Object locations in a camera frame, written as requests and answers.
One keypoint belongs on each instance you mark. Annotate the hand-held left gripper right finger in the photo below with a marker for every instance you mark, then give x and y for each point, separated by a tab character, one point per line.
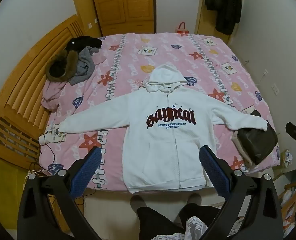
214	170

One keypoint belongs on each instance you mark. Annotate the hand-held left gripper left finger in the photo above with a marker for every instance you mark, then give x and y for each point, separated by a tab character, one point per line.
88	166

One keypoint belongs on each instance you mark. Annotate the white zip hoodie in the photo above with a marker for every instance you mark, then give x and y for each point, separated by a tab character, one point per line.
163	150

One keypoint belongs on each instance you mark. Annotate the grey slipper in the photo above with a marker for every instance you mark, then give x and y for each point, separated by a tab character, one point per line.
136	203
194	199

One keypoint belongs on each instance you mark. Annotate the dark folded garment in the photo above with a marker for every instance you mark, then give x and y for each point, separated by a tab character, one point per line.
255	142

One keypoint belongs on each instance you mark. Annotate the white cylindrical device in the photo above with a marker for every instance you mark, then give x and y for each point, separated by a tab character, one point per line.
45	139

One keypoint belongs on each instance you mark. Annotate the person's legs in black pants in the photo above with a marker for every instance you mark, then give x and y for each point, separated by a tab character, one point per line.
158	217

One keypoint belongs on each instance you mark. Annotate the pink garment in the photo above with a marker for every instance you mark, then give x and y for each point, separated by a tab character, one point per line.
51	92

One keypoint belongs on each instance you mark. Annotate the grey garment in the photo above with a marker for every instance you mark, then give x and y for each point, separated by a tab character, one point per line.
84	65

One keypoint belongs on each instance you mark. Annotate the wooden slatted headboard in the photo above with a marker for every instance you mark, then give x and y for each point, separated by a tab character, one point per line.
25	85

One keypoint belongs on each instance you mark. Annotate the pink printed blanket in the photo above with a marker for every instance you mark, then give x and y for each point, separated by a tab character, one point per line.
163	42

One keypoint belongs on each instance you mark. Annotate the red gift bag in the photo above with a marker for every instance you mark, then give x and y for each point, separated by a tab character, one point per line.
183	31

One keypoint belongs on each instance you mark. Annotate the black hanging jacket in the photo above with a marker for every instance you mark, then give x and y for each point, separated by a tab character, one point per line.
223	5

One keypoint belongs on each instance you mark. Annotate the wooden wardrobe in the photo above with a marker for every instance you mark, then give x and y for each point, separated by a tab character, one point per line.
123	5

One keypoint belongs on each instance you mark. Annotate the white double wall socket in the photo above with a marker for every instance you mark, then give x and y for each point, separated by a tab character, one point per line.
275	90

